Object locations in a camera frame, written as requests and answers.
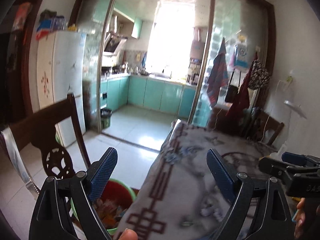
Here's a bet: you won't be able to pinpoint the red hanging garment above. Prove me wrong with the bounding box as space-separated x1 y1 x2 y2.
226 52 258 120

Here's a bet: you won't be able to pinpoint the floral patterned tablecloth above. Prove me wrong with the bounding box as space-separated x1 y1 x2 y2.
113 119 298 240

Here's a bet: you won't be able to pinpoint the black patterned hanging bag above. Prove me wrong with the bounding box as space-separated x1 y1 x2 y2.
248 52 271 90

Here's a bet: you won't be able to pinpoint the left hand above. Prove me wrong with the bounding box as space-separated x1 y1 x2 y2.
113 228 138 240

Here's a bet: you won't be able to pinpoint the range hood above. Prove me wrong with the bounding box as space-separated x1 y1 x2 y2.
103 32 127 56

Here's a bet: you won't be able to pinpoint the green red trash bin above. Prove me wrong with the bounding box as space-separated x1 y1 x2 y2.
69 178 137 235

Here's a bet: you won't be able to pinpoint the right hand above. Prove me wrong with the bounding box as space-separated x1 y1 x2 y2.
294 198 306 239

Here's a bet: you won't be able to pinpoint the black shoulder bag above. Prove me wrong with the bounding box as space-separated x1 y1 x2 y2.
225 71 240 103

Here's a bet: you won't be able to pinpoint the black kitchen trash bin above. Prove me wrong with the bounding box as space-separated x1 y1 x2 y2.
100 107 112 129

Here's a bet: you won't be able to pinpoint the dark carved wooden chair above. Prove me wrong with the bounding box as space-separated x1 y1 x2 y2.
4 93 92 198

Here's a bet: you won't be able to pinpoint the plaid hanging towel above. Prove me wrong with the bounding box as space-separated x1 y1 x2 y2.
207 38 228 108

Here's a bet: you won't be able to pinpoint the white refrigerator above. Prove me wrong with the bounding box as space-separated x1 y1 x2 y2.
36 31 86 134

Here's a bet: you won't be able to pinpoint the teal kitchen cabinets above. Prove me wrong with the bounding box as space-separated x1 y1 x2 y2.
100 74 196 119

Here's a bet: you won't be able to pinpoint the white desk lamp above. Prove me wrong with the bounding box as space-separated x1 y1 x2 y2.
270 100 307 161

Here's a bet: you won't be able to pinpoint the wooden chair by wall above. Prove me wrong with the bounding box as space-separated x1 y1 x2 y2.
207 107 284 146

